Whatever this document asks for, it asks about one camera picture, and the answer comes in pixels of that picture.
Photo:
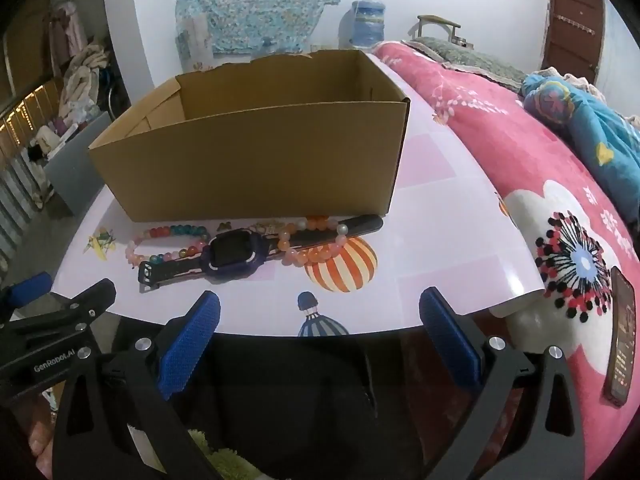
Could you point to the wooden chair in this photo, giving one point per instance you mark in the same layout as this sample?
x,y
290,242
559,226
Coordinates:
x,y
439,22

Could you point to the pile of light clothes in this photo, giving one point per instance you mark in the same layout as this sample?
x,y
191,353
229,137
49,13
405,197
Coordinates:
x,y
85,80

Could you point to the grey green patterned blanket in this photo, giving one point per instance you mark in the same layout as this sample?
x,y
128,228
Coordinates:
x,y
470,60

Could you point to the dark cloth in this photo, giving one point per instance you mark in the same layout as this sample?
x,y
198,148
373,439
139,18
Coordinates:
x,y
300,395

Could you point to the grey box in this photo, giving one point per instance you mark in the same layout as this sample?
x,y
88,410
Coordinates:
x,y
75,175

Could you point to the blue patterned quilt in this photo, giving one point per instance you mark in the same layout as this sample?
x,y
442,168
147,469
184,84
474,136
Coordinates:
x,y
575,115

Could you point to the pink floral blanket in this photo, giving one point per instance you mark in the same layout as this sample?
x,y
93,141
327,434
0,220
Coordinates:
x,y
525,160

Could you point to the hanging pink clothes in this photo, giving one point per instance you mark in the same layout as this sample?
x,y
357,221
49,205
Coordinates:
x,y
65,25

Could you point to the brown cardboard box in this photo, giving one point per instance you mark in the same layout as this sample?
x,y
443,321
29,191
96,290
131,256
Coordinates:
x,y
250,160

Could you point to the metal railing with lights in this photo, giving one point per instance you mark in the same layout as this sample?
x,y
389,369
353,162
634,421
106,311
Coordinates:
x,y
20,130

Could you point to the black smartphone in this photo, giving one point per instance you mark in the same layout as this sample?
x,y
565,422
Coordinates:
x,y
620,335

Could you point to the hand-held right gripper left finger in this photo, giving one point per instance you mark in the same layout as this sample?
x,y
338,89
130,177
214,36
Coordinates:
x,y
192,345

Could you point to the hanging turquoise floral cloth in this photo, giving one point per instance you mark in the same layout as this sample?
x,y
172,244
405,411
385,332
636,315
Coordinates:
x,y
255,5

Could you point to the purple black smartwatch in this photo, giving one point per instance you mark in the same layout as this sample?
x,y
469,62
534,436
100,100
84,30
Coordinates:
x,y
230,255

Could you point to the green fluffy rug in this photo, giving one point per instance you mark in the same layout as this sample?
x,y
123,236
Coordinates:
x,y
225,462

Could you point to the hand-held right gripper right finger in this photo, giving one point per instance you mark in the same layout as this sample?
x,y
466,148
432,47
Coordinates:
x,y
447,340

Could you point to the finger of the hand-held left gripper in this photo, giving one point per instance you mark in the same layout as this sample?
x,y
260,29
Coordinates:
x,y
75,310
27,290

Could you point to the blue water dispenser bottle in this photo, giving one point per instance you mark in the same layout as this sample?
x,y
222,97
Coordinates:
x,y
367,17

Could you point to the brown door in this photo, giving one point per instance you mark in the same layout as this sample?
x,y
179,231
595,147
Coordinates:
x,y
572,25

